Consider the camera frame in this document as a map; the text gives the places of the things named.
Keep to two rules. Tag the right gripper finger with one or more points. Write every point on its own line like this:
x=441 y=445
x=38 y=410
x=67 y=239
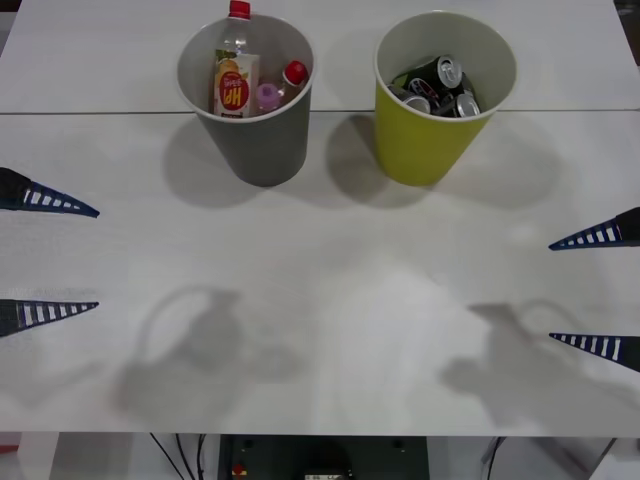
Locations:
x=620 y=230
x=625 y=350

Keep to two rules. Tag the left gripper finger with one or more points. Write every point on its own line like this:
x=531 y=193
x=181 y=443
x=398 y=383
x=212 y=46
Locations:
x=30 y=195
x=25 y=314

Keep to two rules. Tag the orange-label red-cap plastic bottle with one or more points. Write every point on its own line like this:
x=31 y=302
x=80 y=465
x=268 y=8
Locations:
x=235 y=87

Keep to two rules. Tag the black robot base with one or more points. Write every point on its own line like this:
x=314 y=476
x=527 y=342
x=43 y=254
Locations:
x=325 y=457

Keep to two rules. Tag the yellow-green plastic bin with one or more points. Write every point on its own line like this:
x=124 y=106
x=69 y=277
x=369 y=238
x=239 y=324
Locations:
x=420 y=145

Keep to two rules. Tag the grey plastic bin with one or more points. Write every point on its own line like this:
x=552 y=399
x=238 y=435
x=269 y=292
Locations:
x=260 y=145

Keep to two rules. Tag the black can red print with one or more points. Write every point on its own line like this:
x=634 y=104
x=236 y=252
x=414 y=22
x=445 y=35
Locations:
x=424 y=87

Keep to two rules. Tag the pink-cap plastic bottle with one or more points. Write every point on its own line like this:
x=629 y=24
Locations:
x=267 y=96

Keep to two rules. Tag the small red-cap plastic bottle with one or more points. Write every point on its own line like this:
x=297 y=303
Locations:
x=295 y=71

